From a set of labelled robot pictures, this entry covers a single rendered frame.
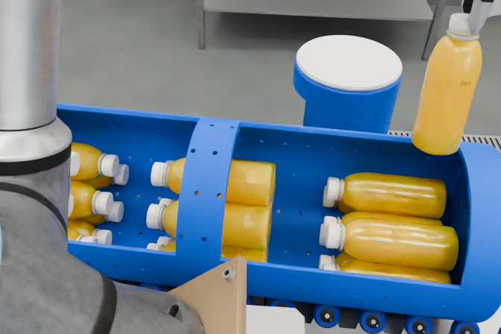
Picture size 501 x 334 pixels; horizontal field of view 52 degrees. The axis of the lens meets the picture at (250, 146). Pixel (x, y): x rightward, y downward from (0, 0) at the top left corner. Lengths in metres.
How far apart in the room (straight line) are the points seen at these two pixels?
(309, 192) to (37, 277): 0.68
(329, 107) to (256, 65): 2.09
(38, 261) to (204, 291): 0.17
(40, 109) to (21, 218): 0.10
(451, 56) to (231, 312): 0.44
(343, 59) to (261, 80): 1.86
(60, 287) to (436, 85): 0.53
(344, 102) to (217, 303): 0.90
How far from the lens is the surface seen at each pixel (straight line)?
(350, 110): 1.33
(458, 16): 0.74
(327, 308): 0.91
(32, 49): 0.46
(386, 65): 1.42
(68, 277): 0.42
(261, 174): 0.81
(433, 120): 0.76
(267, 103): 3.04
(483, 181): 0.80
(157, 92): 3.14
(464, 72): 0.73
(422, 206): 0.90
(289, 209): 1.01
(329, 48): 1.46
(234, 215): 0.80
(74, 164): 0.90
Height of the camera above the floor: 1.72
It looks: 39 degrees down
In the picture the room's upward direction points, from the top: 2 degrees clockwise
